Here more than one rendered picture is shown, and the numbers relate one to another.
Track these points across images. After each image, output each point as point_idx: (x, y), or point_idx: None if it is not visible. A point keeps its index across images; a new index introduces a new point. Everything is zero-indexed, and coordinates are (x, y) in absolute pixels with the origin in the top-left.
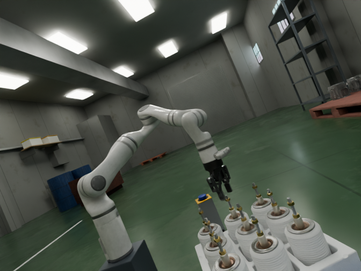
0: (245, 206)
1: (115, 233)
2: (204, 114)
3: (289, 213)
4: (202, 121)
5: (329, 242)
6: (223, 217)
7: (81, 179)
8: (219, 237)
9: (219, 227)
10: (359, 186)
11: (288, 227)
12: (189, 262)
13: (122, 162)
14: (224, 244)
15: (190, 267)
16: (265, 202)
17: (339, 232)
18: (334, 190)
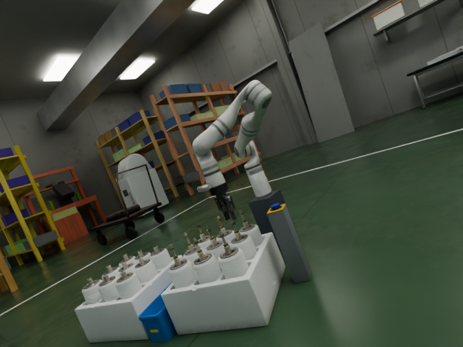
0: (459, 310)
1: (250, 182)
2: (193, 147)
3: (193, 264)
4: (196, 153)
5: (176, 288)
6: (435, 275)
7: None
8: (197, 226)
9: (241, 233)
10: None
11: (185, 259)
12: (334, 250)
13: (243, 142)
14: (217, 237)
15: (325, 251)
16: (226, 255)
17: None
18: None
